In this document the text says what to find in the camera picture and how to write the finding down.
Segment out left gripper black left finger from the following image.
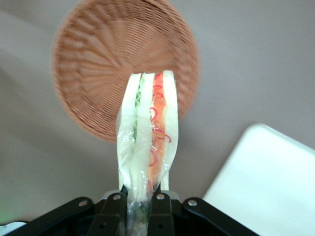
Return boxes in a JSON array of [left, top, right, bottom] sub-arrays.
[[23, 189, 129, 236]]

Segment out brown round wicker basket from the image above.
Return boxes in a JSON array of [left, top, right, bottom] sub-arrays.
[[51, 0, 201, 145]]

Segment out triangle sandwich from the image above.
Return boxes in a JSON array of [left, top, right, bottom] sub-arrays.
[[115, 69, 180, 236]]

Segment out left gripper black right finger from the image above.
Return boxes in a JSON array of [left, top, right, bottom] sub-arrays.
[[149, 189, 260, 236]]

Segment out beige plastic tray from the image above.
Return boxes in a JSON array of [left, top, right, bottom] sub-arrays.
[[201, 123, 315, 236]]

